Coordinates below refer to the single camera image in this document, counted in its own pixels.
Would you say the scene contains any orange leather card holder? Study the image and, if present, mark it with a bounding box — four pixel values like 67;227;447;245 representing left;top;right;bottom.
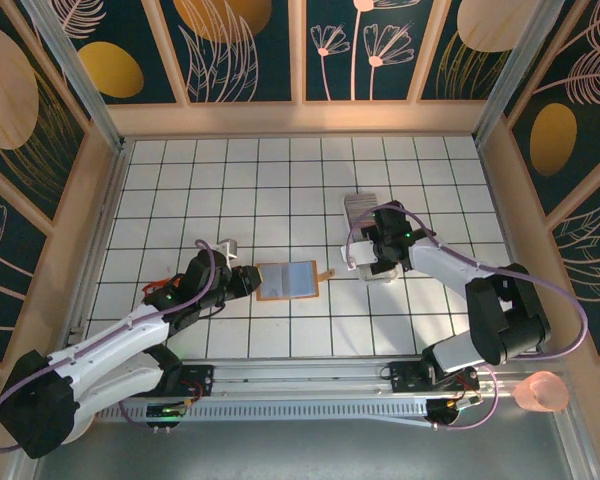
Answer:
254;259;337;303

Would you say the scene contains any clear plastic card tray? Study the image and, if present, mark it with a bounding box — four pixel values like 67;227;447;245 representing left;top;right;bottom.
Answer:
343;192;401;284

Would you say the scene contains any row of assorted credit cards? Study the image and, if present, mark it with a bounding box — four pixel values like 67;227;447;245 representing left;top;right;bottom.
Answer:
345;194;381;231

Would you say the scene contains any colourful snack bag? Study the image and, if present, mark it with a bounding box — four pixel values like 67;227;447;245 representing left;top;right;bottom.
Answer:
143;276;182;296

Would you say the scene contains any black controller board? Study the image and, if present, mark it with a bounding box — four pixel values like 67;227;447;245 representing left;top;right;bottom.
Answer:
146;402;185;432
426;395;483;431

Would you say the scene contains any pink plastic cup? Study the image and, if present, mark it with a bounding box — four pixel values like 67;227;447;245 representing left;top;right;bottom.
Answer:
512;370;570;414

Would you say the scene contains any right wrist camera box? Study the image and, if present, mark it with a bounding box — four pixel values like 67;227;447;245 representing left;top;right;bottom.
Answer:
347;238;377;272

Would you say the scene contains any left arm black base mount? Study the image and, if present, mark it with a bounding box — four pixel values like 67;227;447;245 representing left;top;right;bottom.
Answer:
157;363;216;399

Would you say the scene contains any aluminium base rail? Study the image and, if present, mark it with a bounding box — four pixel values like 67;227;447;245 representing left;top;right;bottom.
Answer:
29;355;571;401

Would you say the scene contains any aluminium side rail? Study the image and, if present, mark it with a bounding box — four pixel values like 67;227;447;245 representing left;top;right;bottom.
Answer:
62;139;134;361
475;137;547;354

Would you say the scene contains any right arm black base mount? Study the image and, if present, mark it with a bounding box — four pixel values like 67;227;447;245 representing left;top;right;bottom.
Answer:
388;358;481;396

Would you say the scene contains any slotted grey cable duct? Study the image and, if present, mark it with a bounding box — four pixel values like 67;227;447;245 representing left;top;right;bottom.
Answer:
94;399;431;425

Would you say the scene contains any aluminium frame post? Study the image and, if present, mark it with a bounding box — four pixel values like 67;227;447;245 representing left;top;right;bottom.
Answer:
19;0;129;151
472;0;567;146

